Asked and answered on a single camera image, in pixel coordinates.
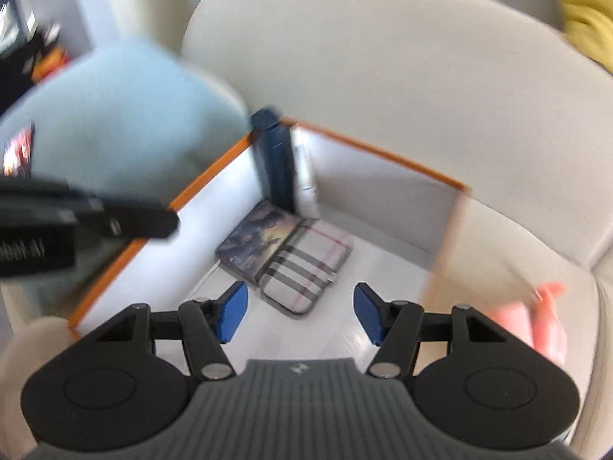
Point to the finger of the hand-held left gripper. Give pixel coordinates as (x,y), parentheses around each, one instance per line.
(139,223)

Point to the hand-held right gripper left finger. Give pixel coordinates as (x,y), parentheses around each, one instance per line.
(233,314)

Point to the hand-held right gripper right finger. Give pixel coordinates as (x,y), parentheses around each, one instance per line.
(368,314)

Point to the dark printed card box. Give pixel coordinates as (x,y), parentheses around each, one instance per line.
(256,242)

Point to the plaid case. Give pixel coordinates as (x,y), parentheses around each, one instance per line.
(306,268)

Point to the orange cardboard box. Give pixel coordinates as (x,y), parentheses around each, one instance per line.
(383,191)

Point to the dark shampoo bottle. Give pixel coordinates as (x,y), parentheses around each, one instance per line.
(274,163)

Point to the white cream tube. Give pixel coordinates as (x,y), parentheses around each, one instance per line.
(305,172)

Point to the red printed packet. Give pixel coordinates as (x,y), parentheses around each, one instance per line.
(19,151)

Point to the light blue pillow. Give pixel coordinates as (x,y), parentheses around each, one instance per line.
(119,120)

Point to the pink plastic bottle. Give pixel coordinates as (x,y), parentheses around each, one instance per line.
(536,326)

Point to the dark furniture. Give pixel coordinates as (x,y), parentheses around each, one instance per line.
(24,24)

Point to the yellow pillow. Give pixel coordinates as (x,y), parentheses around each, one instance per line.
(589,14)

